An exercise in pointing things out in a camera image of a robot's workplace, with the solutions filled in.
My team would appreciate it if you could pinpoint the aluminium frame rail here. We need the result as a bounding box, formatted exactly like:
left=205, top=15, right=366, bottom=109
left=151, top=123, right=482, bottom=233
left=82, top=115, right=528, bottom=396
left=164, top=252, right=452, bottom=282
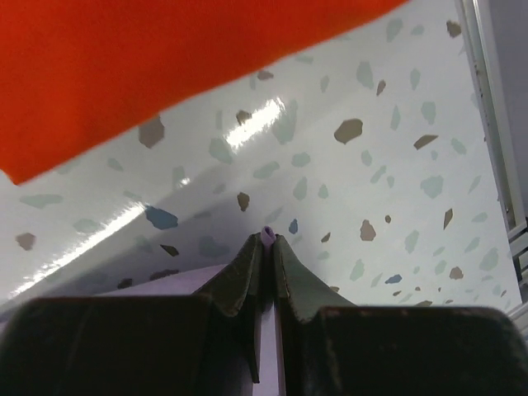
left=455, top=1, right=527, bottom=318

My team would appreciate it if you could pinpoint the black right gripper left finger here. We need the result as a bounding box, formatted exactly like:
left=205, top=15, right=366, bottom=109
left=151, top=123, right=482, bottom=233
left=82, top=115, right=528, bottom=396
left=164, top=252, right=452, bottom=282
left=0, top=233, right=265, bottom=396

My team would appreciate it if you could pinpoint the orange folded t shirt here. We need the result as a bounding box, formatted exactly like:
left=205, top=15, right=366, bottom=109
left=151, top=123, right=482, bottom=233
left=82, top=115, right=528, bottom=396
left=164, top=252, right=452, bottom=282
left=1, top=1, right=398, bottom=184

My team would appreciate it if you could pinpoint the purple t shirt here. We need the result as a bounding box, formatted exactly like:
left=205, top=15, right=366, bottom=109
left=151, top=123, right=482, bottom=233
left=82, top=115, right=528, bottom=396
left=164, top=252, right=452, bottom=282
left=0, top=225, right=288, bottom=396

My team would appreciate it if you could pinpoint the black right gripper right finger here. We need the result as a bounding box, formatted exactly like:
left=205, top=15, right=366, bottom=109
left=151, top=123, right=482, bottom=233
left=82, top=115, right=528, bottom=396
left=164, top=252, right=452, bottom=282
left=271, top=236, right=527, bottom=395

